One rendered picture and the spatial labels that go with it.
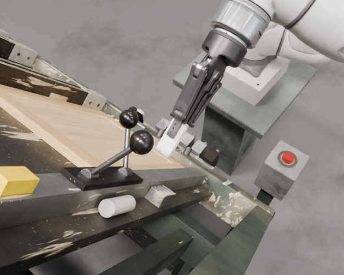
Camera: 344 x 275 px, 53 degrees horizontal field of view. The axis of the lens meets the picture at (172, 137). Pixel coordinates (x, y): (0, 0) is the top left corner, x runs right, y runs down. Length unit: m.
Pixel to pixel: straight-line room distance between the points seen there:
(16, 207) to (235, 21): 0.42
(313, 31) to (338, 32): 0.04
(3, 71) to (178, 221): 0.59
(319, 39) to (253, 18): 0.13
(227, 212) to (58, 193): 0.79
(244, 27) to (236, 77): 0.95
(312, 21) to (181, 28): 2.49
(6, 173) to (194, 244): 0.56
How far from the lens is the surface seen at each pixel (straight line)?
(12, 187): 0.42
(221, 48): 0.60
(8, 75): 1.01
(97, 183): 0.55
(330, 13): 0.64
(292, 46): 1.45
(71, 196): 0.51
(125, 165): 0.66
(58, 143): 0.76
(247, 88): 1.54
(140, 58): 2.82
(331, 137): 2.58
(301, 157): 1.27
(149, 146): 0.51
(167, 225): 0.89
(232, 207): 1.19
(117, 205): 0.58
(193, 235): 0.87
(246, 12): 0.60
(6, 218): 0.44
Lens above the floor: 1.97
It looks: 57 degrees down
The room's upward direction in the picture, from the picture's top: straight up
